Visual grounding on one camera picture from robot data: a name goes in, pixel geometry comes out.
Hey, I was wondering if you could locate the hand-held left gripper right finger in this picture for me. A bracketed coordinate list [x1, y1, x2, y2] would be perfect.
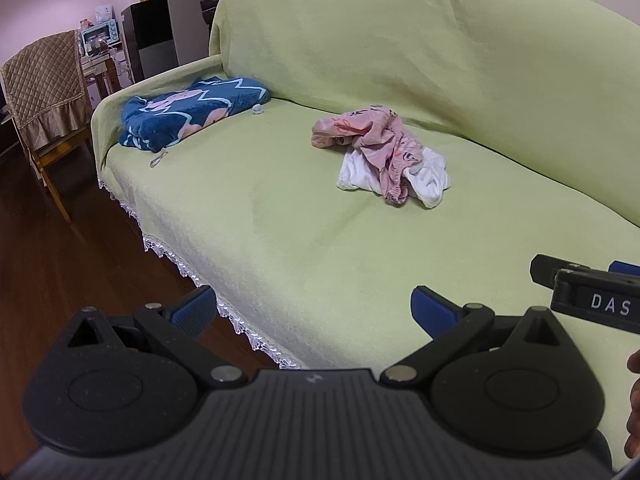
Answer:
[380, 285, 581, 391]

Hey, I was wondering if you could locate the sofa with green cover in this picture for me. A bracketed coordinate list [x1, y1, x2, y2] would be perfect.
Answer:
[90, 0, 640, 461]

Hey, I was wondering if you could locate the person's right hand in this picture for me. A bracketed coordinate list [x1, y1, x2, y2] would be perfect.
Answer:
[626, 349, 640, 458]

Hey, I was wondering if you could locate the wooden chair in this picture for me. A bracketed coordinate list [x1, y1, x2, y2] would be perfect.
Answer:
[25, 127, 96, 223]

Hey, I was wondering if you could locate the light blue toaster oven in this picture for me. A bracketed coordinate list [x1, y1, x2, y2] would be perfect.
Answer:
[80, 19, 121, 47]

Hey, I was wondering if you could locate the black mini fridge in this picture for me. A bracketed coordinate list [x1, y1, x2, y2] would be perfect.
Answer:
[121, 0, 179, 83]

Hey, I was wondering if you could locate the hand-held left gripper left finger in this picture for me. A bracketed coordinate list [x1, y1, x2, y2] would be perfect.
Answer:
[65, 285, 248, 391]

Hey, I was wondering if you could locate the brown quilted chair cover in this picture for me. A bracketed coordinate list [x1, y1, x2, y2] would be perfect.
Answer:
[0, 30, 93, 151]

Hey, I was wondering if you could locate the pink printed garment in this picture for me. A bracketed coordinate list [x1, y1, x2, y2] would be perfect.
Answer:
[310, 103, 426, 207]

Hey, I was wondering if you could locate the white garment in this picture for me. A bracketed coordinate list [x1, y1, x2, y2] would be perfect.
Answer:
[336, 146, 451, 209]

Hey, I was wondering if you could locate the blue printed blanket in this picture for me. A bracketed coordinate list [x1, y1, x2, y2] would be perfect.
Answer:
[119, 76, 272, 153]

